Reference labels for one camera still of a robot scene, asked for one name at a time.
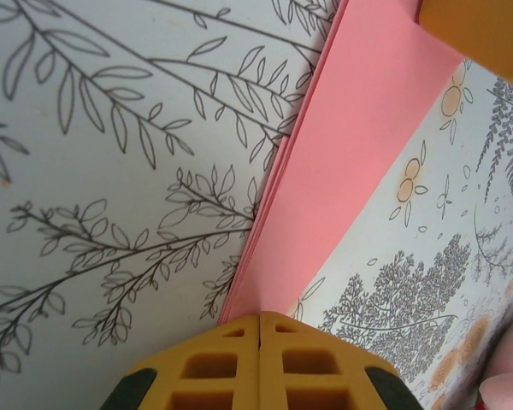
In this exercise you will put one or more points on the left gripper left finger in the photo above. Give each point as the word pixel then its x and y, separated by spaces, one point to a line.
pixel 222 376

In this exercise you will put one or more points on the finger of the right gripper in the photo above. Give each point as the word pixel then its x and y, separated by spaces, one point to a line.
pixel 487 34

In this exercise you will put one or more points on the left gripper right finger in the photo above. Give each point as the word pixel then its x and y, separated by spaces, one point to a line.
pixel 308 376

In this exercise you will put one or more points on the floral patterned table mat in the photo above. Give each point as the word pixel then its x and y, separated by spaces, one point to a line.
pixel 90 171

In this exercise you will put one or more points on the pink doll red dotted dress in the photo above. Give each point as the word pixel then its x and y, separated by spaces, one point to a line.
pixel 511 367

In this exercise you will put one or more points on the pink cloth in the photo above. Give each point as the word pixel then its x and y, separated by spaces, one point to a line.
pixel 325 149

